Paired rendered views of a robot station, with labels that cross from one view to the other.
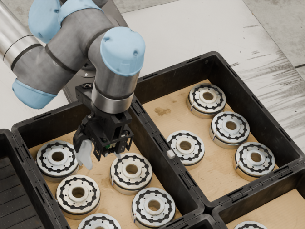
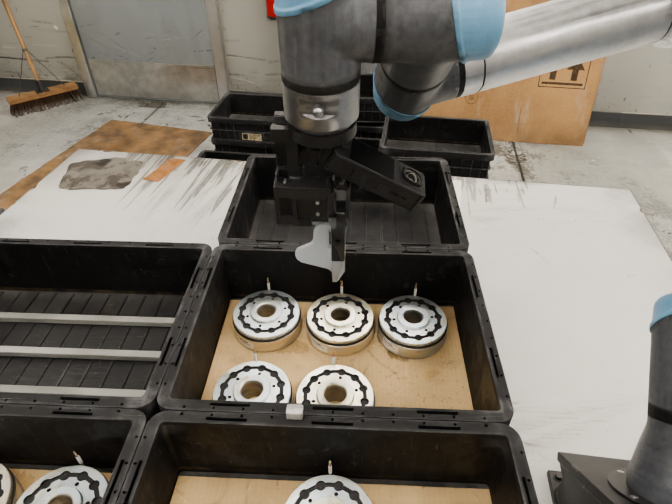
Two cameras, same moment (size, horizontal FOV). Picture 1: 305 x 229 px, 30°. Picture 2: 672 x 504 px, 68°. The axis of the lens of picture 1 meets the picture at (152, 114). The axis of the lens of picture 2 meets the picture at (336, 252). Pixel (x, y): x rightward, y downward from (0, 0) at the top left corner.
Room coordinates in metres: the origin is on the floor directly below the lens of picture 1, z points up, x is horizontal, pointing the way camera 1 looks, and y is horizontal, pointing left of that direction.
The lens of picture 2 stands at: (1.00, -0.26, 1.41)
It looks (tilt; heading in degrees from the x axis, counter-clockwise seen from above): 39 degrees down; 132
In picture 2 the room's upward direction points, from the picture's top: straight up
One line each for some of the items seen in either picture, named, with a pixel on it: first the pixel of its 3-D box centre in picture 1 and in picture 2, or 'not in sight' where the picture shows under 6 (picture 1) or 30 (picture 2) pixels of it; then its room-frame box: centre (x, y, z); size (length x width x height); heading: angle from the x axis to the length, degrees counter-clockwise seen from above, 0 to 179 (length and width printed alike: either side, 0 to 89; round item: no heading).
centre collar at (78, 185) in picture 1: (78, 192); (340, 315); (0.64, 0.13, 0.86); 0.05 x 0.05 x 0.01
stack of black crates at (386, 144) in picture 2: not in sight; (429, 185); (0.11, 1.27, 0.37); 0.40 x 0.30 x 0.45; 34
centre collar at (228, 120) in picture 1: (231, 126); not in sight; (0.93, -0.21, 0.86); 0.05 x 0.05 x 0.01
